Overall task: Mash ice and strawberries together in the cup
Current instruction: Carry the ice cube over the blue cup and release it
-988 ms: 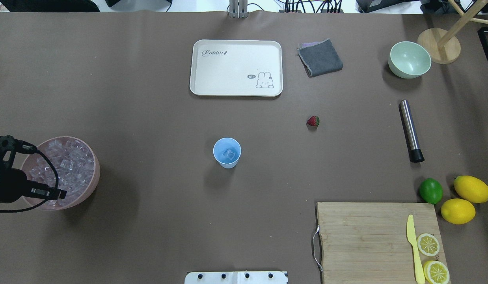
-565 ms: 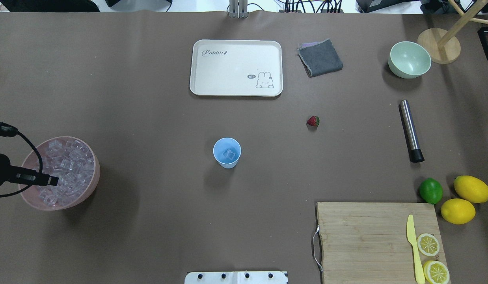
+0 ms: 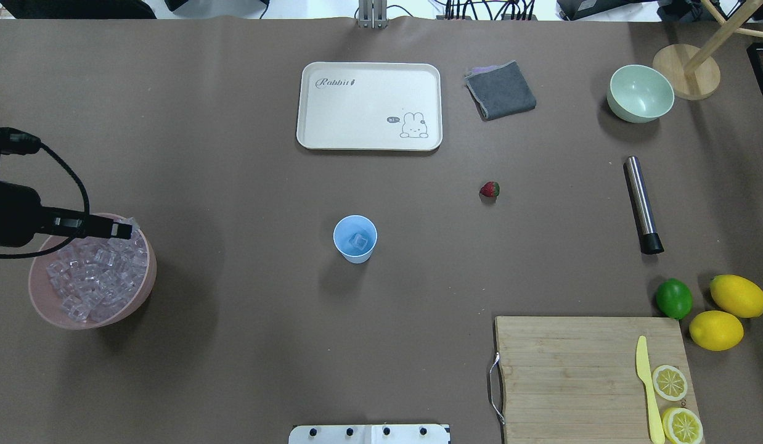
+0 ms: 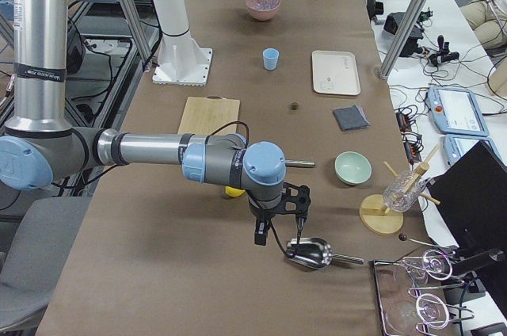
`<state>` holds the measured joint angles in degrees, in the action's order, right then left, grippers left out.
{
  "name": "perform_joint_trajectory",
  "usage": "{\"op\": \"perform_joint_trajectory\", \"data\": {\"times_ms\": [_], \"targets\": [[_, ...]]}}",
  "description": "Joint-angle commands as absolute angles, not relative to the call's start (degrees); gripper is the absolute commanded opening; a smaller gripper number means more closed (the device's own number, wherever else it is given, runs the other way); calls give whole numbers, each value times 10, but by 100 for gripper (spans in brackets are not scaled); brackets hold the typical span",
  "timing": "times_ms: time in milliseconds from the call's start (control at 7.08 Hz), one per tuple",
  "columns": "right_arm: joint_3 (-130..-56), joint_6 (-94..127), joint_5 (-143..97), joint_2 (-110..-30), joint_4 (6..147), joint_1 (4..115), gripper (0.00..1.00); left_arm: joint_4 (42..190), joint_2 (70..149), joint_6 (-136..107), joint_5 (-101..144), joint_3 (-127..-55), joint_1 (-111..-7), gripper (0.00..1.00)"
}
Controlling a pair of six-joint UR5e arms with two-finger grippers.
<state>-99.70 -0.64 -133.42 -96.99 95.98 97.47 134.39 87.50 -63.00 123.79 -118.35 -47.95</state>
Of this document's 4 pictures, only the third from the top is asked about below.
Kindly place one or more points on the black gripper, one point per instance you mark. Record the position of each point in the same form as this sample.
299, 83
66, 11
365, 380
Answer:
13, 214

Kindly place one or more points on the red strawberry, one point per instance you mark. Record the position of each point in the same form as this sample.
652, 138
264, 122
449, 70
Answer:
490, 189

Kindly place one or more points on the pink bowl of ice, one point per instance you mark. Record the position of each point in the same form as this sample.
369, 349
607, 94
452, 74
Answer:
94, 282

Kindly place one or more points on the light blue plastic cup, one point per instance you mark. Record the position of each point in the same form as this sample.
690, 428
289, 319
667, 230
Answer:
345, 228

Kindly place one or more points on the ice cube in cup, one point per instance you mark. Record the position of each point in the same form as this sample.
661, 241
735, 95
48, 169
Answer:
358, 243

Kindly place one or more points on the cream rabbit tray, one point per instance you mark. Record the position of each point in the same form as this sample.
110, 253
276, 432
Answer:
370, 106

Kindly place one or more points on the grey folded cloth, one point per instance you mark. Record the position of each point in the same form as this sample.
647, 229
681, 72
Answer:
500, 90

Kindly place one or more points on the wooden cutting board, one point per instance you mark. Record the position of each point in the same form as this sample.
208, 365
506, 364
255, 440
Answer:
572, 379

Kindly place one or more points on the mint green bowl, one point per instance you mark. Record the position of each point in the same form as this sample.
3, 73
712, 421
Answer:
639, 94

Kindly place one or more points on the steel muddler black tip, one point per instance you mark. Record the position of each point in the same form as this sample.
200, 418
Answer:
650, 242

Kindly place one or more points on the yellow plastic knife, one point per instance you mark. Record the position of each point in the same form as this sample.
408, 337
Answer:
642, 368

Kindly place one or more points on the green lime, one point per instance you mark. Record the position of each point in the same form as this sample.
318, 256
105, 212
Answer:
674, 299

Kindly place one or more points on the lemon half upper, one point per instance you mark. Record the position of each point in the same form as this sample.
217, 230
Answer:
670, 383

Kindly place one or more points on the lemon half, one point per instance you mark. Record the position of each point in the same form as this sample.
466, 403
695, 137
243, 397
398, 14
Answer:
682, 425
670, 383

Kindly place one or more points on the wooden glass stand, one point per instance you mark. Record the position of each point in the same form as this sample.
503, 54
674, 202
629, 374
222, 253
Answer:
691, 71

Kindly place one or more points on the lemon half lower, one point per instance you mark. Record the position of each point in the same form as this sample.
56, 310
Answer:
682, 425

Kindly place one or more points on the whole yellow lemon left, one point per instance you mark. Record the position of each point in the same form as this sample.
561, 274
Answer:
716, 330

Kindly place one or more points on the whole yellow lemon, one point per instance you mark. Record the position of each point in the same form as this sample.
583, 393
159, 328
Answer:
737, 295
716, 330

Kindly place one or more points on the whole yellow lemon right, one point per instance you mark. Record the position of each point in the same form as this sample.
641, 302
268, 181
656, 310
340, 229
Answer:
737, 295

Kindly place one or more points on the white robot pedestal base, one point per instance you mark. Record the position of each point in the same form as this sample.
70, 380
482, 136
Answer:
371, 433

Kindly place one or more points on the aluminium frame post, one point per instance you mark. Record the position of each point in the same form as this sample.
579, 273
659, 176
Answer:
372, 14

